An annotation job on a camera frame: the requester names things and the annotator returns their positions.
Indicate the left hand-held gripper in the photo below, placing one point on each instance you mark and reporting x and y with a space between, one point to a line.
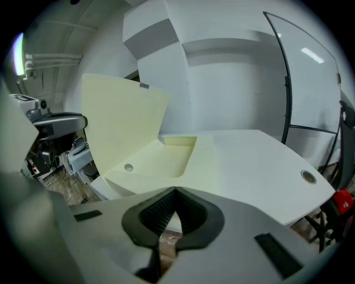
16 130

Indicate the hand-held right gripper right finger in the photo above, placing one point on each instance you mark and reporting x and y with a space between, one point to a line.
235 249

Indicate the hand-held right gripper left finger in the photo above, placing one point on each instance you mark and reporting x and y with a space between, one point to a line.
111 244

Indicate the pale yellow cardboard sheet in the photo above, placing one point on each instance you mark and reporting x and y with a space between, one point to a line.
122 116

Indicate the grey bowl-shaped holder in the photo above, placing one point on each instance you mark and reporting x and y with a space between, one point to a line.
79 144

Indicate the light blue table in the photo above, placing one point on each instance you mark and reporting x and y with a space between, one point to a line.
80 163

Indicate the white ceiling pipes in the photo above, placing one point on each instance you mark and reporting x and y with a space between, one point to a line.
52 56

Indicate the white table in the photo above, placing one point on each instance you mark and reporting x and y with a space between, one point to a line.
263 172

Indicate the person's grey shirt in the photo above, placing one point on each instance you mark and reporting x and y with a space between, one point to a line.
27 222

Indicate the red bag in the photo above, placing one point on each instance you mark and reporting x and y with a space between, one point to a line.
344 201

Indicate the black mesh office chair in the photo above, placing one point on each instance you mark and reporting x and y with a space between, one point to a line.
345 155

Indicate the whiteboard on black stand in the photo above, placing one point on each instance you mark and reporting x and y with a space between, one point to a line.
310 83

